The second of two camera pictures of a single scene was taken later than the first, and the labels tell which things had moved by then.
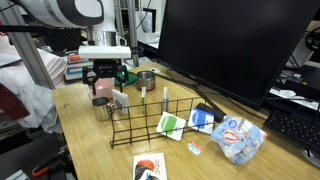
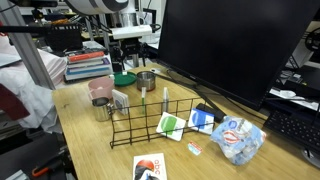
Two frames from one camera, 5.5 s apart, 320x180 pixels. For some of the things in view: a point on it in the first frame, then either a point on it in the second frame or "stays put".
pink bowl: x=103 y=87 stays put
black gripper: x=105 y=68 to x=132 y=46
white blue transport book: x=201 y=121 stays put
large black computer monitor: x=234 y=49 stays put
